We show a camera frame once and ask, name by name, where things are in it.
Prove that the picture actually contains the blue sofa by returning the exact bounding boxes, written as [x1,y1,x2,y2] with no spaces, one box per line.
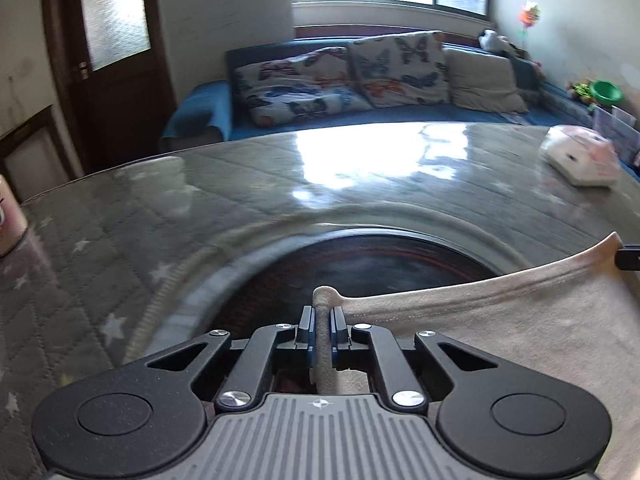
[160,27,640,181]

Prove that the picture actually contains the plain beige cushion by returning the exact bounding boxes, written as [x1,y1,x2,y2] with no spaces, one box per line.
[444,48,528,113]

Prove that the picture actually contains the colourful pinwheel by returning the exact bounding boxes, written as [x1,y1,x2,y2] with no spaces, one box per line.
[518,1,540,49]

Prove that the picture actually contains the butterfly cushion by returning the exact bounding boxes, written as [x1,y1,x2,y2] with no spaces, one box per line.
[234,47,372,128]
[348,30,450,108]

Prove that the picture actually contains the left butterfly cushion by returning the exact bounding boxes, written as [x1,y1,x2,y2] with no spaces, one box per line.
[234,47,372,128]

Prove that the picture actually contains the grey quilted table cover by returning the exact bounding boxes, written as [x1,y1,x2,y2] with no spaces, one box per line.
[1,122,639,479]

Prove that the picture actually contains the dark wooden door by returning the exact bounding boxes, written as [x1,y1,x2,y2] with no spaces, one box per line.
[42,0,176,174]

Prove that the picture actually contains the pink cartoon bottle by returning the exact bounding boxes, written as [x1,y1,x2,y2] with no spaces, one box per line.
[0,176,28,257]

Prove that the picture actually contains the clear plastic storage box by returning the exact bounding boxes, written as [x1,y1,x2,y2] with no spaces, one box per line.
[592,106,639,166]

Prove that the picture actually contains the white pink tissue pack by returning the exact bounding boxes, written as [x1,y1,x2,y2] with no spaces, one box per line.
[539,125,622,188]

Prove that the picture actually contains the cream beige garment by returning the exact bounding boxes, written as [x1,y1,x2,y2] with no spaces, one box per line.
[311,233,639,479]

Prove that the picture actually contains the green bowl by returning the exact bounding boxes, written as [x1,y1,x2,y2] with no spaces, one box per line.
[589,80,623,106]

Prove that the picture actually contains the black white plush toy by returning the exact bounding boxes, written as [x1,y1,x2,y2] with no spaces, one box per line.
[478,29,520,58]

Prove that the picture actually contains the right butterfly cushion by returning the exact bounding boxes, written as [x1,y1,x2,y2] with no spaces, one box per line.
[348,30,450,108]

